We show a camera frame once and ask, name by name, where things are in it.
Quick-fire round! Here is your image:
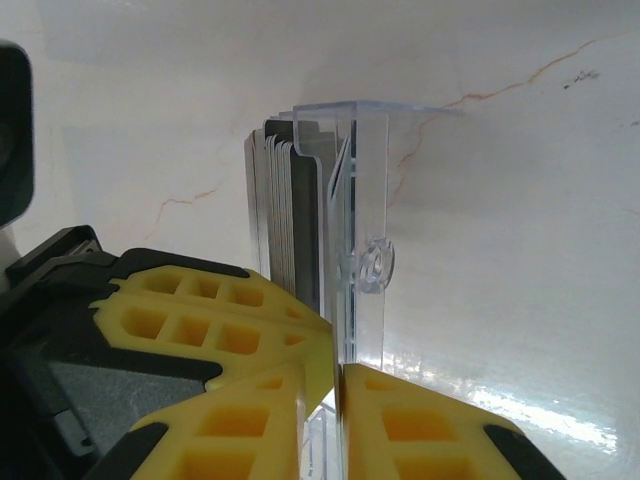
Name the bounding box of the clear tube rack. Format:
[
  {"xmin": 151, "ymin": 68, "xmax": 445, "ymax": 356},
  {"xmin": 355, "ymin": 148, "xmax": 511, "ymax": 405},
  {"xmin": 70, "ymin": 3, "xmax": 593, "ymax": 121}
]
[{"xmin": 243, "ymin": 99, "xmax": 464, "ymax": 381}]

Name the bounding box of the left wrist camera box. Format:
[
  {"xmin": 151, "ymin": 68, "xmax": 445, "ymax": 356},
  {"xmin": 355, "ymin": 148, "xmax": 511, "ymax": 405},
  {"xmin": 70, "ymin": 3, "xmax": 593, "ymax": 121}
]
[{"xmin": 0, "ymin": 42, "xmax": 36, "ymax": 229}]

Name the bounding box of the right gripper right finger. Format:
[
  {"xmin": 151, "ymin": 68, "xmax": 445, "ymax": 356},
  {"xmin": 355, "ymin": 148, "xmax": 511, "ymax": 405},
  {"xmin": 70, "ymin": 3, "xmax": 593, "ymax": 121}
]
[{"xmin": 343, "ymin": 363, "xmax": 624, "ymax": 480}]

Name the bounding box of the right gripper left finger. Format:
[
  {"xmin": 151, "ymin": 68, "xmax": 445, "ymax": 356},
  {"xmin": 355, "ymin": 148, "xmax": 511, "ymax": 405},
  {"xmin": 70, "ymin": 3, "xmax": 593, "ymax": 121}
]
[{"xmin": 97, "ymin": 360, "xmax": 307, "ymax": 480}]

